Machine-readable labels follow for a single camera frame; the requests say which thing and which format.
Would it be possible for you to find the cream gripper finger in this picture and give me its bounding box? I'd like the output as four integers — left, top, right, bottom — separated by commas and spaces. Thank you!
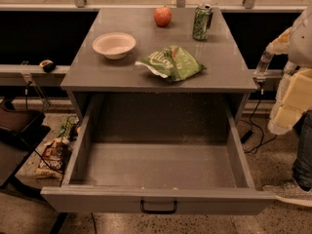
283, 69, 312, 112
274, 107, 302, 128

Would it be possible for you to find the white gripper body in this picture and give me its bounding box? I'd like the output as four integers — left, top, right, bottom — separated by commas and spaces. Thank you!
268, 73, 293, 135

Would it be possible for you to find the green jalapeno chip bag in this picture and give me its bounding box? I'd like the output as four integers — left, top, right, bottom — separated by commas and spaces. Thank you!
136, 45, 206, 82

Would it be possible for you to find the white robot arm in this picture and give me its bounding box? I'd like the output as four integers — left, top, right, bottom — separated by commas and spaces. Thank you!
266, 6, 312, 135

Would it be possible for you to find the open grey top drawer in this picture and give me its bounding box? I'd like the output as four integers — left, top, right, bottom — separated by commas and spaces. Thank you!
42, 93, 274, 215

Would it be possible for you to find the green snack bag on floor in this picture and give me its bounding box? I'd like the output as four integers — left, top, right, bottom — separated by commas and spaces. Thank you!
58, 116, 79, 139

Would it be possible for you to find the brown snack bag on floor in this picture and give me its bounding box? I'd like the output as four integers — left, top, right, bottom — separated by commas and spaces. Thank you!
35, 138, 71, 180

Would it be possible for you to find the blue jeans leg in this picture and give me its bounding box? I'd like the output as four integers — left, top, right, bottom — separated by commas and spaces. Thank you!
292, 111, 312, 191

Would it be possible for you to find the clear plastic water bottle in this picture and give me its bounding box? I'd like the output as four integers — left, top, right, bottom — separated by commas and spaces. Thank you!
254, 51, 274, 82

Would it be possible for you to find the white sneaker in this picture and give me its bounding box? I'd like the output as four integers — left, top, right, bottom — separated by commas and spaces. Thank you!
262, 179, 312, 208

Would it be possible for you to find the grey cabinet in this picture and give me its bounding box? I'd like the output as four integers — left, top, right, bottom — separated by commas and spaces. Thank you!
61, 8, 256, 116

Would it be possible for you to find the green soda can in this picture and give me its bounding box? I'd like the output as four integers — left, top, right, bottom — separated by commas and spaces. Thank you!
192, 4, 213, 41

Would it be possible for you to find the red apple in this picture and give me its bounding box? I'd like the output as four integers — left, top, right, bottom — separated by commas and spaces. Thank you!
153, 6, 172, 27

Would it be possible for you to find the white paper bowl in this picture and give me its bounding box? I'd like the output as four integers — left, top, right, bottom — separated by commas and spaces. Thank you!
93, 32, 137, 59

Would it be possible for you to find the black yellow tape measure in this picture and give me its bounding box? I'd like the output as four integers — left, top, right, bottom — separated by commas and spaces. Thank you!
40, 59, 56, 73

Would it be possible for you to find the black chair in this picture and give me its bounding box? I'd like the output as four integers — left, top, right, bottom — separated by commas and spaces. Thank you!
0, 100, 50, 188

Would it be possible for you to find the black power cable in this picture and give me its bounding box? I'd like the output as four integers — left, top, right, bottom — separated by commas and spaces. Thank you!
240, 87, 278, 154

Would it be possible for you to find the black drawer handle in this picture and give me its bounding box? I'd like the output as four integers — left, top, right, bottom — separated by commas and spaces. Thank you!
140, 200, 177, 215

